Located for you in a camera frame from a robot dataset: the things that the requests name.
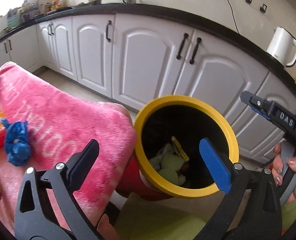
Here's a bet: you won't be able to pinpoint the yellow snack wrapper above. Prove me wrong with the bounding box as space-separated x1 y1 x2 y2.
171 137 189 162

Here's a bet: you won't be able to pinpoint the blue plastic bag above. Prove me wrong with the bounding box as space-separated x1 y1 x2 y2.
1 118 32 167

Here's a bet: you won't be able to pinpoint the green sleeved right forearm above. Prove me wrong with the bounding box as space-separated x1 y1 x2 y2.
282 198 296 234

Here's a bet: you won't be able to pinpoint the yellow rimmed trash bin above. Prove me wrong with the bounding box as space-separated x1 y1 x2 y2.
133 94 240 199

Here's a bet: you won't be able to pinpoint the white kitchen cabinets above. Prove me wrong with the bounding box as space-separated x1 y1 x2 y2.
0 14 296 163

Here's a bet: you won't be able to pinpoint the pink fluffy blanket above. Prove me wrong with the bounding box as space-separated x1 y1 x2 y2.
0 62 137 224

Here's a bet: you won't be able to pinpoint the white electric kettle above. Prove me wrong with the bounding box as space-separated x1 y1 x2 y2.
266 27 296 68

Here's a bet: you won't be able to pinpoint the black countertop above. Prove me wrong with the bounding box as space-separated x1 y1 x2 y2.
0 3 296 96

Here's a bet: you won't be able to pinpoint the black power cable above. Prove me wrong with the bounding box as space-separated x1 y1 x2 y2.
224 0 241 35

